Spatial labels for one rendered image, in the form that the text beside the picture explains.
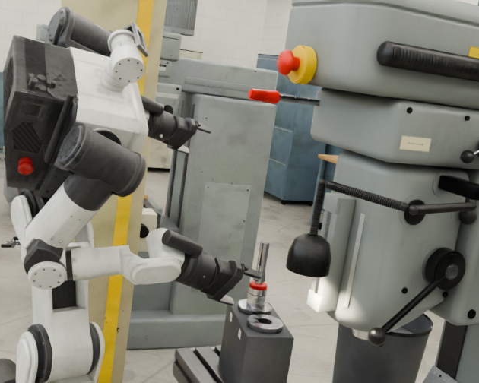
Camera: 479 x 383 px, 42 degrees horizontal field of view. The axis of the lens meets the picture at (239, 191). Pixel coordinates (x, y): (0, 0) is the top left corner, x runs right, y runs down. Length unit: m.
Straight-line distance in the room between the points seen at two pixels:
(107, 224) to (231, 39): 8.26
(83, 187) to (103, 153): 0.09
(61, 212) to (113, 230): 1.52
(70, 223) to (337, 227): 0.54
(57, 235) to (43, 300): 0.31
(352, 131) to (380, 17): 0.21
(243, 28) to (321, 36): 9.92
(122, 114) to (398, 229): 0.62
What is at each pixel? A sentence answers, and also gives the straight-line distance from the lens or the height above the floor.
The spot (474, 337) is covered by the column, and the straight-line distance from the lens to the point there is 1.55.
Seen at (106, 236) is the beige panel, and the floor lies 0.94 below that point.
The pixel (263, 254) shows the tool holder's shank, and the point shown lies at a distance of 1.59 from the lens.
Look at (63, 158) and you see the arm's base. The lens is 1.22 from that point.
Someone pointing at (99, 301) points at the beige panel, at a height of 0.64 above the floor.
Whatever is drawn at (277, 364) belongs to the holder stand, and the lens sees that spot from 1.56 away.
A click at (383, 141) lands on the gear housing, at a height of 1.66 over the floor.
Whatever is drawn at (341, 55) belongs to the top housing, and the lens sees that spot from 0.95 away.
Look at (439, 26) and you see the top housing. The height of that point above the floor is 1.84.
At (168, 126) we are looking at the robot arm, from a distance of 1.83.
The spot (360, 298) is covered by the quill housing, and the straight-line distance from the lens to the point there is 1.10.
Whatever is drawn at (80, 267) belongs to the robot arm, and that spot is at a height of 1.27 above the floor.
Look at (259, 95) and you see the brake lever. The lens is 1.08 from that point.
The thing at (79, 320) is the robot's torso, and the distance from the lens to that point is 1.60.
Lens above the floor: 1.74
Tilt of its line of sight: 11 degrees down
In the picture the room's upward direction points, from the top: 8 degrees clockwise
